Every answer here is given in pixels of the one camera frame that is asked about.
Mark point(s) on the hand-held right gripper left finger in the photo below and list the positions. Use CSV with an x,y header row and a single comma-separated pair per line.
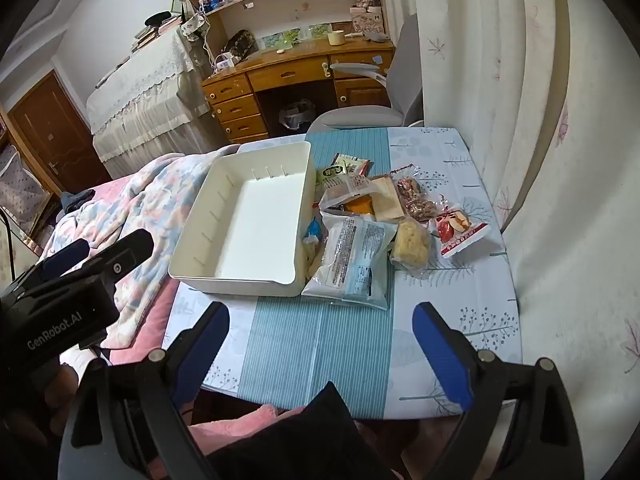
x,y
210,332

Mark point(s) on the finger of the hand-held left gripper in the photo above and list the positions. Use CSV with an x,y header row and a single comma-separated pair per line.
x,y
125,252
65,257

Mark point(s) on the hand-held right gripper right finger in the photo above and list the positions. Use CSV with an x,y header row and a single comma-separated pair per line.
x,y
440,352

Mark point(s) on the yellow noodle cake packet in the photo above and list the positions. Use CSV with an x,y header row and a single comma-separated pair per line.
x,y
411,245

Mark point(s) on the white plastic bin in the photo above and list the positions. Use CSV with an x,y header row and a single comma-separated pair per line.
x,y
250,220

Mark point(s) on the red apple chips packet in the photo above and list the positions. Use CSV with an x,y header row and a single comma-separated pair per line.
x,y
457,230

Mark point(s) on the large white bread packet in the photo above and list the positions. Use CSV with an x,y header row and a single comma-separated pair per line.
x,y
350,255

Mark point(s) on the small blue snack packet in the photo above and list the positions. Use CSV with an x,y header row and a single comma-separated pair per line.
x,y
312,230

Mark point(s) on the clear nut packet red trim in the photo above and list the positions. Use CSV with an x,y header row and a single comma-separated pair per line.
x,y
421,208
407,185

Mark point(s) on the beige cracker packet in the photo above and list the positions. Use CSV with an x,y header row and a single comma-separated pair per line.
x,y
387,200

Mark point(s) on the orange snack packet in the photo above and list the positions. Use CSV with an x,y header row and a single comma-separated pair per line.
x,y
361,205

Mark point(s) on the clear packet with grey label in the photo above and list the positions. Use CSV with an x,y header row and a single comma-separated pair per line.
x,y
345,187

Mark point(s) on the green snack packet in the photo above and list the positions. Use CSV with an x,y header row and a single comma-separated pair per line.
x,y
327,172

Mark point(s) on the brown striped snack packet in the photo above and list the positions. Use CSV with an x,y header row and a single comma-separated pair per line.
x,y
355,165

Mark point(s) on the floral fleece blanket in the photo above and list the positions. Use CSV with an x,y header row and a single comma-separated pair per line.
x,y
125,200

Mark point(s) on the dark blue garment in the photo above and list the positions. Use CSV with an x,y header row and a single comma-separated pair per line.
x,y
77,200

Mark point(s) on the pink bed sheet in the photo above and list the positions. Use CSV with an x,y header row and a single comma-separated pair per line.
x,y
150,330

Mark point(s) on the floral fabric storage box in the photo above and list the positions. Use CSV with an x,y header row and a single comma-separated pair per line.
x,y
20,190

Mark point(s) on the pink fleece clothing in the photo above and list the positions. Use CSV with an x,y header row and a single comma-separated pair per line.
x,y
225,425

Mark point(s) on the teal leaf print tablecloth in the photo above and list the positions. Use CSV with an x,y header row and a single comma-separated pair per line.
x,y
320,340

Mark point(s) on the brown wooden door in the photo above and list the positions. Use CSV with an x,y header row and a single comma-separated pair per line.
x,y
55,130

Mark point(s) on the black cloth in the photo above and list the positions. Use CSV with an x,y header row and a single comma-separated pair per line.
x,y
310,440

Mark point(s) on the white power strip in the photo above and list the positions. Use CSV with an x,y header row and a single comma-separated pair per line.
x,y
226,62

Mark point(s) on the stack of books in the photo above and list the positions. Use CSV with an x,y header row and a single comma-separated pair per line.
x,y
150,35

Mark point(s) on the trash bin with plastic bag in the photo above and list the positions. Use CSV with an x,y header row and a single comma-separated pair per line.
x,y
297,115

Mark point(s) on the cream floral curtain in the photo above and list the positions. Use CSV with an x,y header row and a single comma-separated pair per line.
x,y
575,160

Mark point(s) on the black hat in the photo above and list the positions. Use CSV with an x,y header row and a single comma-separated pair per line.
x,y
159,17

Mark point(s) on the dark patterned pouch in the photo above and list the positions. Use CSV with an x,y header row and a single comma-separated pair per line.
x,y
240,44

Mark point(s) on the wooden desk with drawers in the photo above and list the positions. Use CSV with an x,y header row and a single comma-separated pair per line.
x,y
285,72

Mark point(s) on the grey office chair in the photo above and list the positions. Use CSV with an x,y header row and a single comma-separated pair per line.
x,y
405,75

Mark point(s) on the cream mug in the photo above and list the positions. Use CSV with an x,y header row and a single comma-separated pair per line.
x,y
336,38

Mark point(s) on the cream printed box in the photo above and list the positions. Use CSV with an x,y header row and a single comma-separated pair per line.
x,y
370,22

